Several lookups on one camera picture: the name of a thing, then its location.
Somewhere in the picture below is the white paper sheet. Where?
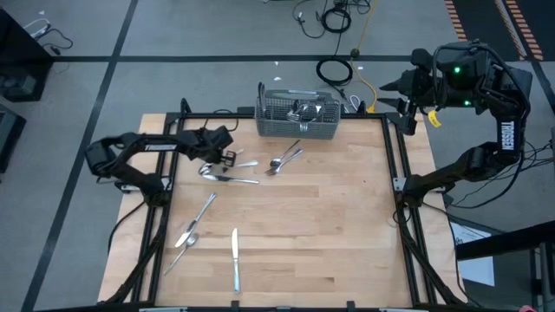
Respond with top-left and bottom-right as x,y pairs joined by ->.
449,220 -> 496,288

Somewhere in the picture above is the black power strip cable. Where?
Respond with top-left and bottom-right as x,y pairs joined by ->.
41,28 -> 74,56

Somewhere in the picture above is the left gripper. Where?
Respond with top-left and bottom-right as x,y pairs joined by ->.
186,125 -> 238,174

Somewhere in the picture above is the black side table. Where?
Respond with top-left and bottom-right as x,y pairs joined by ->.
454,219 -> 555,261

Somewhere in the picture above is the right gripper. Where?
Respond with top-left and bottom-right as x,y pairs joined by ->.
375,47 -> 437,135

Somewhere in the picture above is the grey mesh cutlery basket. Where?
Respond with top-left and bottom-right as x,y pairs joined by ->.
254,88 -> 342,140

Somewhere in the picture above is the black cabinet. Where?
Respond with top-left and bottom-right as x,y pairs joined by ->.
0,7 -> 54,62

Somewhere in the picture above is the black cable bundle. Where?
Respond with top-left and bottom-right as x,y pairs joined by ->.
518,138 -> 555,183

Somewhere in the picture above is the black cable with plug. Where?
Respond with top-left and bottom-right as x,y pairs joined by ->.
292,0 -> 327,40

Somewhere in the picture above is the black plastic crate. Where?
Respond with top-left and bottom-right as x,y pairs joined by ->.
0,60 -> 52,103

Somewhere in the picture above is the black box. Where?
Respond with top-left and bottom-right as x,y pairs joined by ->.
0,103 -> 27,173

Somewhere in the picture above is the yellow cable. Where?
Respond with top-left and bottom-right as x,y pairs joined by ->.
349,0 -> 379,114

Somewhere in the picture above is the black coiled cable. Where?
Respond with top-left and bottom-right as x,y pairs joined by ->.
319,6 -> 352,35
315,57 -> 355,88

